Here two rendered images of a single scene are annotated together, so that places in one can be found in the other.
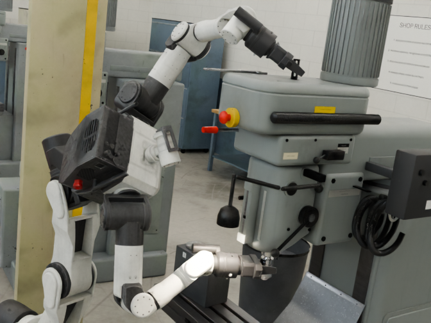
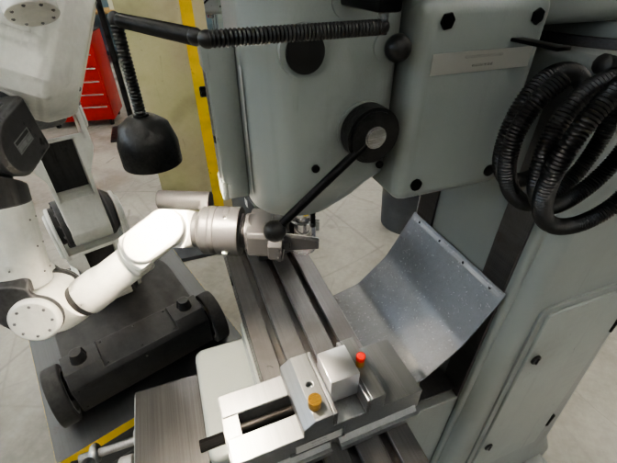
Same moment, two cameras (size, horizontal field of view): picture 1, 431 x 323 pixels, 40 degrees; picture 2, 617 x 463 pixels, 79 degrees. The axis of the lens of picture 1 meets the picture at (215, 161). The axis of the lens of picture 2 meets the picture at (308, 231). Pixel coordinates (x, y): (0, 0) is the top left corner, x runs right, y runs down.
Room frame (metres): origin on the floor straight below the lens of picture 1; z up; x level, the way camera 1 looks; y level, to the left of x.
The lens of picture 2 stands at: (1.45, -0.37, 1.63)
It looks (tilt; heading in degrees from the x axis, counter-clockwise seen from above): 36 degrees down; 15
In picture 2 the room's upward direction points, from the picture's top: straight up
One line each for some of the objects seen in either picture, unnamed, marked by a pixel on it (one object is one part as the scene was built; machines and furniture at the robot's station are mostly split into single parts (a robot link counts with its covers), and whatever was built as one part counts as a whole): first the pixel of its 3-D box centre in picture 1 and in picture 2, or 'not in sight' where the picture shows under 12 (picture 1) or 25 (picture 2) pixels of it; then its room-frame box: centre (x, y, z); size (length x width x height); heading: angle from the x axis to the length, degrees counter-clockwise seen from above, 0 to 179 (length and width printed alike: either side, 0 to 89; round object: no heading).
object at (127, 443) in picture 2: not in sight; (111, 448); (1.77, 0.29, 0.52); 0.22 x 0.06 x 0.06; 125
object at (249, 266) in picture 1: (240, 266); (252, 232); (1.94, -0.13, 1.23); 0.13 x 0.12 x 0.10; 13
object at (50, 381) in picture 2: not in sight; (61, 395); (1.88, 0.57, 0.50); 0.20 x 0.05 x 0.20; 53
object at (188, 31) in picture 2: (260, 182); (158, 28); (1.77, -0.14, 1.58); 0.17 x 0.01 x 0.01; 60
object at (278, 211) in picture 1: (276, 202); (304, 98); (1.97, -0.22, 1.47); 0.21 x 0.19 x 0.32; 35
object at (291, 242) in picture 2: (268, 270); (300, 243); (1.93, -0.23, 1.23); 0.06 x 0.02 x 0.03; 103
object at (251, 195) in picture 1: (249, 211); (226, 126); (1.90, -0.13, 1.45); 0.04 x 0.04 x 0.21; 35
